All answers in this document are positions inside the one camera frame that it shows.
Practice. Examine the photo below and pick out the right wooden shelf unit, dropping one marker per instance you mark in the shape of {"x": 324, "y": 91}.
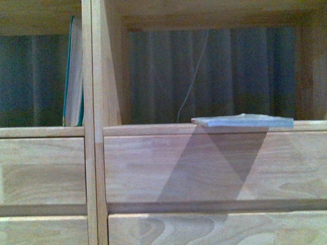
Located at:
{"x": 185, "y": 184}

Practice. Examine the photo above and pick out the wooden shelf unit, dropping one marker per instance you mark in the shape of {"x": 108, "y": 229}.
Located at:
{"x": 48, "y": 184}
{"x": 185, "y": 184}

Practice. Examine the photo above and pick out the thin white paperback book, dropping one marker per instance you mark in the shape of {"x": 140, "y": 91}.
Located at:
{"x": 244, "y": 120}

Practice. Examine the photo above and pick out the green cover book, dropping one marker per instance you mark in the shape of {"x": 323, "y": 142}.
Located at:
{"x": 73, "y": 104}

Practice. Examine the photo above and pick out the left wooden shelf unit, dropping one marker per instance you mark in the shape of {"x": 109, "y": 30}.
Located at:
{"x": 48, "y": 184}

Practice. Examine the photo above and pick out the grey curtain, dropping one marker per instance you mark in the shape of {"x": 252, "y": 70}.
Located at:
{"x": 174, "y": 75}

